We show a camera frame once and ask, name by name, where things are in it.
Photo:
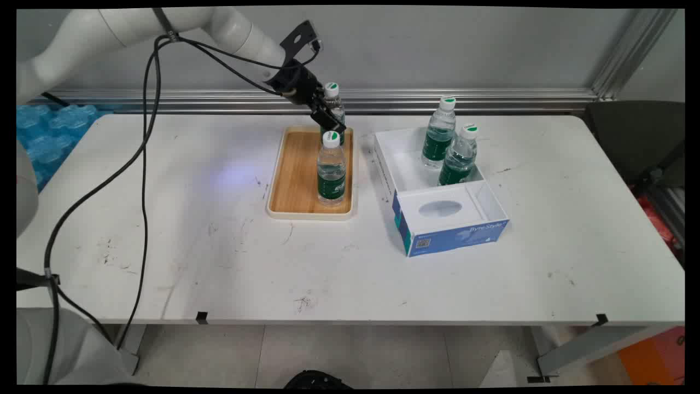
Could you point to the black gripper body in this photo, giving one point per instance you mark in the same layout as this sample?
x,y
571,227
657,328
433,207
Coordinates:
x,y
295,82

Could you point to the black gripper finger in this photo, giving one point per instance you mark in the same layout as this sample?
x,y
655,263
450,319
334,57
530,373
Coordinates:
x,y
330,123
328,110

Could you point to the green label water bottle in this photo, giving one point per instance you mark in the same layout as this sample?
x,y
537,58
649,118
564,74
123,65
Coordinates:
x,y
331,90
439,137
331,175
458,161

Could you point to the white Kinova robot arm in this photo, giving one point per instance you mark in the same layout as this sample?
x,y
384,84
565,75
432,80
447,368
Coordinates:
x,y
109,24

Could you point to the bamboo tray white rim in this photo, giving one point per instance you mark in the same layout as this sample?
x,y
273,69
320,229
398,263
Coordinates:
x,y
295,180

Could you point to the blue white cardboard box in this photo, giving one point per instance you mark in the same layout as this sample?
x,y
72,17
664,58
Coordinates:
x,y
454,235

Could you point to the black tape piece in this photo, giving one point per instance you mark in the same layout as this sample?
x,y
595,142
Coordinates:
x,y
601,320
202,317

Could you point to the blue shrink-wrapped bottle pack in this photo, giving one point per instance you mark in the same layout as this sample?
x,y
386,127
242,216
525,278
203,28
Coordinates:
x,y
49,137

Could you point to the black round base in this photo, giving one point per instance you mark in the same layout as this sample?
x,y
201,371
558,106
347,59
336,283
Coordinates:
x,y
317,380

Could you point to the grey table leg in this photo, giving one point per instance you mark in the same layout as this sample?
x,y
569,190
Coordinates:
x,y
590,345
131,350

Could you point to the dark grey chair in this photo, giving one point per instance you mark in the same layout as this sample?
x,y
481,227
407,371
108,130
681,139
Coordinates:
x,y
634,137

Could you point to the red packaging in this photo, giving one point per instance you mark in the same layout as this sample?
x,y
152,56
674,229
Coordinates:
x,y
659,224

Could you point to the orange box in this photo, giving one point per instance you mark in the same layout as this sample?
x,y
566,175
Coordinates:
x,y
653,358

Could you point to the horizontal aluminium rail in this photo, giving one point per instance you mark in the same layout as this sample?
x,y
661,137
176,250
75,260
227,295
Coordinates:
x,y
437,101

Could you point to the slanted aluminium post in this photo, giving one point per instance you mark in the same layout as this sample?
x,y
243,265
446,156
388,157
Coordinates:
x,y
634,52

